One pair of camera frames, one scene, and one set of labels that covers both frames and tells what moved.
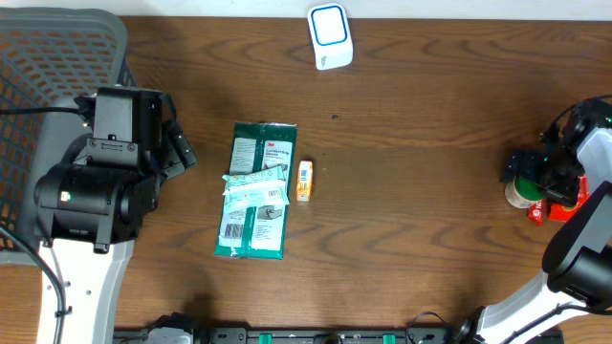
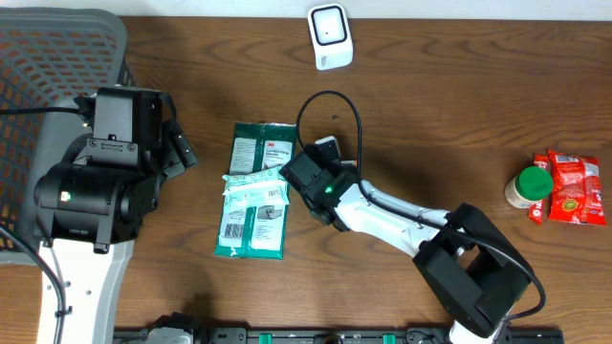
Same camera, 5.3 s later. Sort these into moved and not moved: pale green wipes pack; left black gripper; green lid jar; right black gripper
Moved: right black gripper
Not moved: pale green wipes pack; green lid jar; left black gripper
